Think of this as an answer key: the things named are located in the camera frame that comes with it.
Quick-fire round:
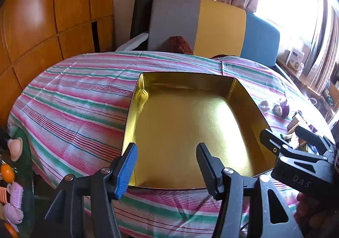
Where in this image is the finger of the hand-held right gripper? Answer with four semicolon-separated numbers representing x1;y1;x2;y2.
295;125;335;155
260;129;328;161

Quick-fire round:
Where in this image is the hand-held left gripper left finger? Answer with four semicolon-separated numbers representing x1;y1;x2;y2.
44;143;139;238

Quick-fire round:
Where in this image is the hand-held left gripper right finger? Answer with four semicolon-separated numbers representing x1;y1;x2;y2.
195;143;305;238

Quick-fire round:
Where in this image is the beige medicine box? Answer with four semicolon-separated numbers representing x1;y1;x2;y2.
287;117;305;134

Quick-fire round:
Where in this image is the gold tin box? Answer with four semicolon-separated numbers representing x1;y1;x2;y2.
121;72;277;190

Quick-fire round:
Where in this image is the person's right hand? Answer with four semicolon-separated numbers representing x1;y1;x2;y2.
295;193;339;238

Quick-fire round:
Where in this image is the wooden side table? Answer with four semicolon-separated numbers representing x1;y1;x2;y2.
275;56;339;122

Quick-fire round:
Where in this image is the white printed carton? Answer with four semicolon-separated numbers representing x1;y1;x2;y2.
287;47;305;69

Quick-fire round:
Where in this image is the striped tablecloth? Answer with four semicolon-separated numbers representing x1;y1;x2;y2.
7;51;335;238

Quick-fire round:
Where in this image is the striped side curtain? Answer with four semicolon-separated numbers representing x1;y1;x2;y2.
302;0;339;95

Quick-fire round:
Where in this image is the orange ball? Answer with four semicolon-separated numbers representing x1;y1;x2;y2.
0;164;15;183

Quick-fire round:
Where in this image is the grey yellow blue chair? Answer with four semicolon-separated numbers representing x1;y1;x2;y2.
117;0;281;69

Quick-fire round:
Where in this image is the dark red cushion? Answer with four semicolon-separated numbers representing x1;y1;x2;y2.
166;36;194;55

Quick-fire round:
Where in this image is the black rolled mat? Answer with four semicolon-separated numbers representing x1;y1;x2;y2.
130;0;157;42

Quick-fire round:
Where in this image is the wooden wardrobe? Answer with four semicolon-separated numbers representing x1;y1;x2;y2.
0;0;115;127

